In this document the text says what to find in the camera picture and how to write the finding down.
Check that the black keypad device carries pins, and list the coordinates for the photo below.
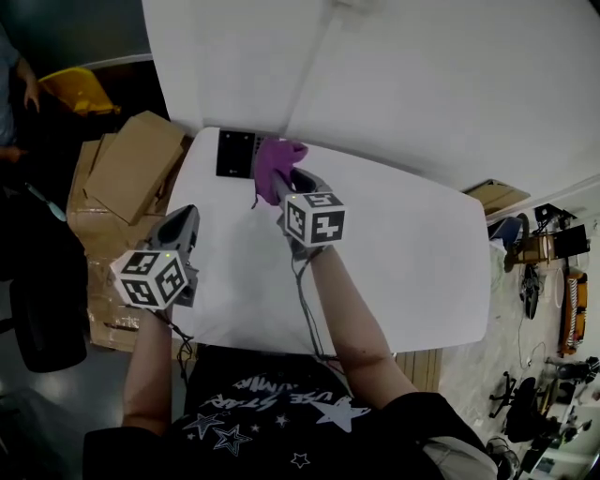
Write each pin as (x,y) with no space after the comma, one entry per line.
(234,154)

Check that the wooden slat panel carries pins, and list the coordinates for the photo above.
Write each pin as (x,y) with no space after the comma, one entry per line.
(419,370)

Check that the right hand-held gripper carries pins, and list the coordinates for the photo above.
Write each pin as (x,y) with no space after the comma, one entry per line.
(316,218)

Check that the black swivel chair with castors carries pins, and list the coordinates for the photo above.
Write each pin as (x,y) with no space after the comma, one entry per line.
(522,398)

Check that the purple cloth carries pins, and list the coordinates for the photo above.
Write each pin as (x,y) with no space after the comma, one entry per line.
(274,159)

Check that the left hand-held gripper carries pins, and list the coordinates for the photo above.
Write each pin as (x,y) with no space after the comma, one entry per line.
(150,281)

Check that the black monitor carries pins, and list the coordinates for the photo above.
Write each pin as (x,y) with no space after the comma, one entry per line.
(569,240)

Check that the yellow bin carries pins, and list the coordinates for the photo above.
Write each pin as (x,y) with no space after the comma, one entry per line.
(79,91)

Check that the person's right forearm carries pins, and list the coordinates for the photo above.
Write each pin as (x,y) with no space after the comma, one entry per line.
(347,319)

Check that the flat brown cardboard box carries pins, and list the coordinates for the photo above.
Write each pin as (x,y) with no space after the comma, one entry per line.
(136,164)

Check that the blue chair with black frame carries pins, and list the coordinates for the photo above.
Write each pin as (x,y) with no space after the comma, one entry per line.
(504,229)

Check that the small wooden frame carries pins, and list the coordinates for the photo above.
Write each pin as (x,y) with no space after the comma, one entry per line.
(539,248)

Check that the person's black star-print shirt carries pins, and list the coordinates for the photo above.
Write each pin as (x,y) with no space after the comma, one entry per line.
(281,445)

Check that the brown cardboard sheet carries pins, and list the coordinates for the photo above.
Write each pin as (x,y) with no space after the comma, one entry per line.
(497,194)

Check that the black office chair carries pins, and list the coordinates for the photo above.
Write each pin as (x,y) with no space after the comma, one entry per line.
(51,328)

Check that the person's left forearm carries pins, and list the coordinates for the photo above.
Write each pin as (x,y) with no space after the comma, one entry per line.
(147,375)

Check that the crumpled brown cardboard box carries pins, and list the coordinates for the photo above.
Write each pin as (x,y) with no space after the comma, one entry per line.
(94,225)

